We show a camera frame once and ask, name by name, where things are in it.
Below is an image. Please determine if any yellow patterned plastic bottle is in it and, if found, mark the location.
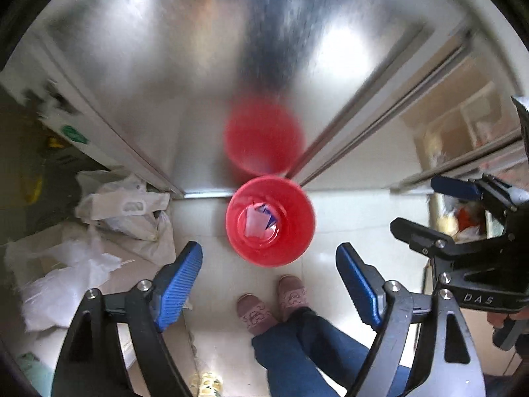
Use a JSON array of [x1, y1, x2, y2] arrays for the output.
[[189, 372, 224, 397]]

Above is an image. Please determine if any stainless steel cabinet door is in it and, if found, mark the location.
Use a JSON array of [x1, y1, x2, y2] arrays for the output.
[[41, 0, 434, 199]]

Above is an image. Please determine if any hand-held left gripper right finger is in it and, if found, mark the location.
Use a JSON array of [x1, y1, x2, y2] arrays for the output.
[[336, 243, 487, 397]]

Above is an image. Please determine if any pink slipper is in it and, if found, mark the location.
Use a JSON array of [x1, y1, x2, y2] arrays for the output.
[[236, 293, 278, 336], [278, 275, 310, 323]]

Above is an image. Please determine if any aluminium cabinet frame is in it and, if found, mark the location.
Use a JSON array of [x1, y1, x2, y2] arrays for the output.
[[289, 25, 476, 188]]

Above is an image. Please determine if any pale green plastic item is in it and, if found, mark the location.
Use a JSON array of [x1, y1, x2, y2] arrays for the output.
[[17, 353, 54, 397]]

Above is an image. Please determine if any person's right hand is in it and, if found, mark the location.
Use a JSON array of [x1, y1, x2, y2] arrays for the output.
[[487, 311, 515, 333]]

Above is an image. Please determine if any red plastic bin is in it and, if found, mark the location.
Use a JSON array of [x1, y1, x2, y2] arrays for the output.
[[225, 175, 317, 267]]

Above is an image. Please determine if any translucent plastic bag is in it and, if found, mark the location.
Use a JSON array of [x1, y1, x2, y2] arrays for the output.
[[4, 227, 125, 332]]

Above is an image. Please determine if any green sticker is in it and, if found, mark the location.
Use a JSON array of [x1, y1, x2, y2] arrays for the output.
[[62, 125, 89, 145]]

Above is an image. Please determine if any yellow plastic item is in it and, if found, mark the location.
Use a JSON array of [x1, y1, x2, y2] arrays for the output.
[[25, 165, 44, 203]]

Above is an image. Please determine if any white plastic bag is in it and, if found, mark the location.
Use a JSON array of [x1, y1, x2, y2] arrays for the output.
[[74, 169, 172, 232]]

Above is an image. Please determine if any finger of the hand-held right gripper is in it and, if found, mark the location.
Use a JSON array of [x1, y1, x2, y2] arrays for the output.
[[390, 217, 509, 259], [430, 174, 529, 224]]

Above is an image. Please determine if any yellow packet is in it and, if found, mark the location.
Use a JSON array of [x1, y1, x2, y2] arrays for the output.
[[427, 132, 446, 163]]

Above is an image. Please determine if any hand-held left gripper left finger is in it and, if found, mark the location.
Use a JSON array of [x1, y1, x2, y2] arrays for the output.
[[50, 241, 204, 397]]

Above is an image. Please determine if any blue white wrapper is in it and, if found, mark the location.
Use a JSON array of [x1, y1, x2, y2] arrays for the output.
[[244, 202, 282, 237]]

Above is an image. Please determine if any orange bag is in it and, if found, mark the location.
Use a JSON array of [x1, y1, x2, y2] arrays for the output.
[[456, 206, 483, 237]]

